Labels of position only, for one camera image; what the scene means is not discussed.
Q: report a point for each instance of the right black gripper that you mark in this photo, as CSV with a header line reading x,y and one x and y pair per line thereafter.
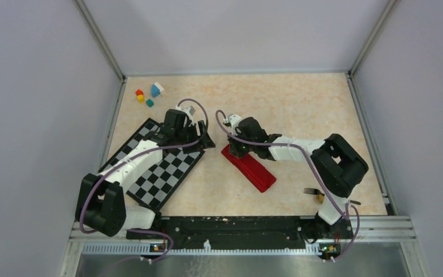
x,y
233,149

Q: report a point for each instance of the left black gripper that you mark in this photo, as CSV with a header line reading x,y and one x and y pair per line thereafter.
x,y
207,142

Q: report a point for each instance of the red cloth napkin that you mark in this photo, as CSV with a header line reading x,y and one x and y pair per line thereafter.
x,y
252,169

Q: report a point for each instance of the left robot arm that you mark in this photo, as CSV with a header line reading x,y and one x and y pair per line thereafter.
x,y
103,205

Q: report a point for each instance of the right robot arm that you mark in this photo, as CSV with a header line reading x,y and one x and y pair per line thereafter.
x,y
337,167

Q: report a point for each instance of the black white checkerboard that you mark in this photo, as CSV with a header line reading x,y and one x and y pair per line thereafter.
x,y
156,185

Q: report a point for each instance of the teal small cube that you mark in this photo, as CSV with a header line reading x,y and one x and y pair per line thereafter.
x,y
149,103

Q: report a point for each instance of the blue white block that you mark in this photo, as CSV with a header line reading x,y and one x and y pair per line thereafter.
x,y
156,89

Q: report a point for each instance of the yellow small cube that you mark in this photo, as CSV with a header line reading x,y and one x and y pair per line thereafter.
x,y
141,98

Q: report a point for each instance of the dark metal fork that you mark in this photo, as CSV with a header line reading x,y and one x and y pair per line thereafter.
x,y
312,191

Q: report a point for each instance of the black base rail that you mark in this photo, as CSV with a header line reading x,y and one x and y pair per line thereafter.
x,y
246,232

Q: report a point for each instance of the aluminium frame right post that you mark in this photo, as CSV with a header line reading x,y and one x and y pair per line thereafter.
x,y
390,7

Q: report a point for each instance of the aluminium frame post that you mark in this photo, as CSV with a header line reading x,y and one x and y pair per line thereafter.
x,y
390,7
99,38

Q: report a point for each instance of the white toothed cable tray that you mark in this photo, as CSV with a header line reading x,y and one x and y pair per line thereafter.
x,y
154,249

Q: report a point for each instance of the aluminium frame left post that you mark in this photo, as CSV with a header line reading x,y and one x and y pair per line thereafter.
x,y
99,38

